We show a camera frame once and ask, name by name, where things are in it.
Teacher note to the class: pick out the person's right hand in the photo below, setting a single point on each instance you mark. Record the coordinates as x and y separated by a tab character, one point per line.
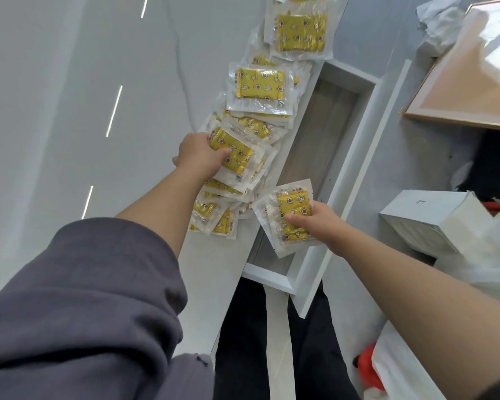
325	227

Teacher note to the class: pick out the person's left hand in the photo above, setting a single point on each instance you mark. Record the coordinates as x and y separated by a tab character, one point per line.
196	156

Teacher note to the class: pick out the person's right thumb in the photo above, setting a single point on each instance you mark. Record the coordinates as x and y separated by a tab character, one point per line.
299	220

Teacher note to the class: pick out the person's left thumb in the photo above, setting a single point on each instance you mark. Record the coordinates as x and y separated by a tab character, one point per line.
221	156

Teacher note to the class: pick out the yellow printed sachet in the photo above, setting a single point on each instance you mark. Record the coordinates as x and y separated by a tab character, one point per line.
241	156
283	204

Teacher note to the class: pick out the person's right forearm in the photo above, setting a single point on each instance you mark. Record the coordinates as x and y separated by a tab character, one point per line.
421	308

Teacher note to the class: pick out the person's left forearm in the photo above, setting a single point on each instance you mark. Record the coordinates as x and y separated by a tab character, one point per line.
166	204

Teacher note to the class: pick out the pile of yellow packets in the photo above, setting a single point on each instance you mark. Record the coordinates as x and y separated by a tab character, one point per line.
260	85

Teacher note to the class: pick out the white open shelf compartment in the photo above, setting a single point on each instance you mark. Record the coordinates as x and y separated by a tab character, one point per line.
321	129

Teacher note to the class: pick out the white cardboard box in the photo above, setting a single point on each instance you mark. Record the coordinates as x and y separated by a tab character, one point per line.
421	216

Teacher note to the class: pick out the black trousers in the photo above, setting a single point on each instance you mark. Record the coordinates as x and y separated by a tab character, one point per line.
241	349

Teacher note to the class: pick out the red plastic object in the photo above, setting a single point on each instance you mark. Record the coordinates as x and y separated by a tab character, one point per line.
368	366

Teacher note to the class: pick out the white paper bag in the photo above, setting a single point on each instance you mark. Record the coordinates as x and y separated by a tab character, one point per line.
404	370

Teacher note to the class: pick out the white plastic bag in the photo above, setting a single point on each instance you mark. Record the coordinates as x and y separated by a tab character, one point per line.
483	254

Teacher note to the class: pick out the small red object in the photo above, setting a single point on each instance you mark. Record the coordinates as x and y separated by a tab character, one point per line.
495	206

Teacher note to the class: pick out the black fabric item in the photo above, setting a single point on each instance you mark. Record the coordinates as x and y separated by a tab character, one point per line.
491	162

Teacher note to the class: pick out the grey sweatshirt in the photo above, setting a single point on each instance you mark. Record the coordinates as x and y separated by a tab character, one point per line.
75	320

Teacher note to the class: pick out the wooden framed board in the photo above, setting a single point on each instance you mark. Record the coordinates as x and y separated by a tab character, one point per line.
471	79

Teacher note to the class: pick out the crumpled white plastic wrap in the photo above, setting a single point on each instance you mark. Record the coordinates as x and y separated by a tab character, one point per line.
439	20

